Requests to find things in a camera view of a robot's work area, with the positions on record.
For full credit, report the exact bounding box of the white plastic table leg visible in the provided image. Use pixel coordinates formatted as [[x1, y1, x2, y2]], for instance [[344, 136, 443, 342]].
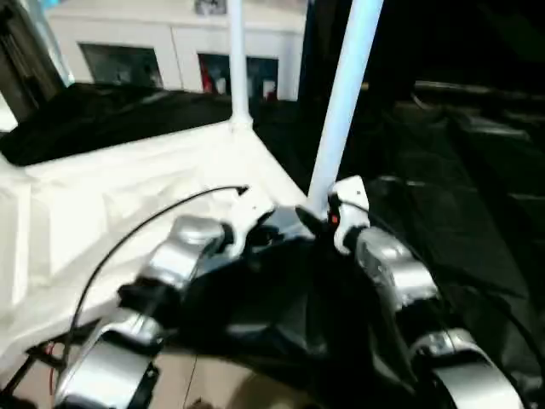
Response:
[[306, 0, 384, 214], [227, 0, 255, 131]]

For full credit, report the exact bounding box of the white plastic table top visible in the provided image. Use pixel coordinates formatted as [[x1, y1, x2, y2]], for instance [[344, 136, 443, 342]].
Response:
[[0, 118, 318, 363]]

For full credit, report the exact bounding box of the black glossy mat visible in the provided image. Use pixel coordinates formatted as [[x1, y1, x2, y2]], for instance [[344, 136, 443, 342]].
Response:
[[0, 80, 545, 409]]

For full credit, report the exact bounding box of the red package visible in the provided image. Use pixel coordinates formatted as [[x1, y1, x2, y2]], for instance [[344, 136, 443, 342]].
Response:
[[200, 63, 216, 93]]

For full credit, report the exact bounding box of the black flat monitor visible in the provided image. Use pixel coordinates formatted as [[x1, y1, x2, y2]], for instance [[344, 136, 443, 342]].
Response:
[[415, 0, 545, 97]]

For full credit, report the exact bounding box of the white glass door cabinet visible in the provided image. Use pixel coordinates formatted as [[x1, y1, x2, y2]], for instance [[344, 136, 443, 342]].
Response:
[[46, 0, 306, 101]]

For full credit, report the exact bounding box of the pale teal translucent object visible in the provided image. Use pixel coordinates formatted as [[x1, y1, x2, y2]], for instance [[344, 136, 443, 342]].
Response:
[[46, 25, 76, 86]]

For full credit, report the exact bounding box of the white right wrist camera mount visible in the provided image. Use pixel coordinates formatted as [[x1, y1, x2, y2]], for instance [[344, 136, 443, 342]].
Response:
[[327, 176, 370, 255]]

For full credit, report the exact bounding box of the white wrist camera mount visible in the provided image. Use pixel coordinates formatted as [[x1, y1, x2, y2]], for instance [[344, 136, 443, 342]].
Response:
[[327, 176, 370, 255], [225, 187, 276, 256]]

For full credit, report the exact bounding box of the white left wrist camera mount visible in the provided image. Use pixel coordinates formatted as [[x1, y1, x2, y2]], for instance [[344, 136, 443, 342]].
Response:
[[225, 187, 276, 256]]

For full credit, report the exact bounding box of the thin red cable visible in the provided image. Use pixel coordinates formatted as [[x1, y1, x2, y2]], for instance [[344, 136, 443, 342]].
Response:
[[42, 343, 60, 384]]

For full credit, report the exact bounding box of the tangled dark cable bundle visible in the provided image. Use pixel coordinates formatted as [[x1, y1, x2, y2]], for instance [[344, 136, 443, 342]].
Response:
[[194, 0, 227, 16]]

